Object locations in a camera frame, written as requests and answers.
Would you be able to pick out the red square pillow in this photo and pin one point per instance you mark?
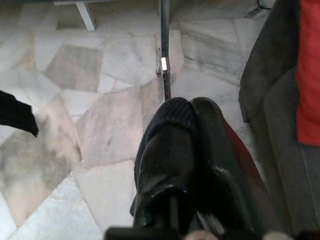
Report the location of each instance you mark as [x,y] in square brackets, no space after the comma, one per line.
[310,75]

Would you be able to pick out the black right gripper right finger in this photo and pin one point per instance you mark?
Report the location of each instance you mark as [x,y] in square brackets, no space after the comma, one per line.
[215,150]

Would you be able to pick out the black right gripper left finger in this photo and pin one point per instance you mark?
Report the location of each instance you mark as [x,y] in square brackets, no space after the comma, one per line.
[165,162]

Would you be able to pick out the silver metal clothes rack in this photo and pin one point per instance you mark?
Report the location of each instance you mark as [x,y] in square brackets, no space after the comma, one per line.
[165,37]

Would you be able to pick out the black polo shirt red collar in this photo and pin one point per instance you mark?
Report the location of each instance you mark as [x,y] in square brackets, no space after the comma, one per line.
[17,112]

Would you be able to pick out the navy polo shirt orange-striped collar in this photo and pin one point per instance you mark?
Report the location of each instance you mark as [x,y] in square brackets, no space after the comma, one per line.
[175,112]

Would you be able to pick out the dark grey tv console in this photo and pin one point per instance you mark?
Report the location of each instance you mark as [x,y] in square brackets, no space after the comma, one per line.
[86,17]

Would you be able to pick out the dark grey fabric sofa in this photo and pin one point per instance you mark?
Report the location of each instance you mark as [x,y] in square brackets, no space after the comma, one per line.
[275,125]

